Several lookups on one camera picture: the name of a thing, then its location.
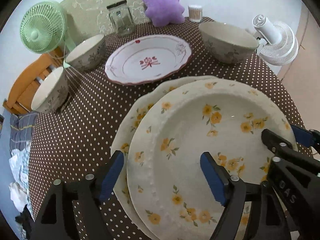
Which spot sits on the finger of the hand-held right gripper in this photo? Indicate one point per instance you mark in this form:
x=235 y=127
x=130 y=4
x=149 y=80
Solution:
x=301 y=135
x=277 y=142

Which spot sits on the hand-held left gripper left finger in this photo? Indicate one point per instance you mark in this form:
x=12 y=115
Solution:
x=112 y=173

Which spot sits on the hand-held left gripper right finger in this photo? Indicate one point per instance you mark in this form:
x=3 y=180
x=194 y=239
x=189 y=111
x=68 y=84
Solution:
x=210 y=177

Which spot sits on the yellow floral ceramic plate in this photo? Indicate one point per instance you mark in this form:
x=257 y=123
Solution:
x=130 y=120
x=187 y=130

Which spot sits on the grey floral ceramic bowl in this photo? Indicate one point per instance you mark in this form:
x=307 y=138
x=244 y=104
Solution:
x=50 y=92
x=225 y=40
x=87 y=52

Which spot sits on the brown polka dot tablecloth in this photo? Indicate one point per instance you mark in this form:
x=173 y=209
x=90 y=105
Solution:
x=87 y=120

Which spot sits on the white desk fan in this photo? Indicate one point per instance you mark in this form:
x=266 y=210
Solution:
x=280 y=45

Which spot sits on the white cloth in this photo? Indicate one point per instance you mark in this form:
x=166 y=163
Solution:
x=18 y=192

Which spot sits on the dark cloth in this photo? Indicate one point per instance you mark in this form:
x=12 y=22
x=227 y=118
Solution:
x=25 y=222

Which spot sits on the grey plaid blanket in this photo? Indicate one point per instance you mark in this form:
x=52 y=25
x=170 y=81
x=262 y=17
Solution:
x=21 y=130

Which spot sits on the red floral ceramic plate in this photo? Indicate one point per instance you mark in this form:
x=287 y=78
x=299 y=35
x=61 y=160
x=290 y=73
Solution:
x=150 y=52

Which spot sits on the cotton swab container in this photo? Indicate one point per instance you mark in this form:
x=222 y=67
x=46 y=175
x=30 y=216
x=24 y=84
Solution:
x=195 y=13

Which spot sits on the glass jar with lid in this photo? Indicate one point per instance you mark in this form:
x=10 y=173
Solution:
x=121 y=20

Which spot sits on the green desk fan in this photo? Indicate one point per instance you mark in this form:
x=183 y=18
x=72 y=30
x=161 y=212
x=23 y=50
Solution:
x=40 y=27

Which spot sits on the purple plush toy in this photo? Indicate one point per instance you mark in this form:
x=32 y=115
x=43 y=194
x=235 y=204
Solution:
x=162 y=2

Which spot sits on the green printed wall mat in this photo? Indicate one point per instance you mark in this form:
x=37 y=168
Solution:
x=87 y=7

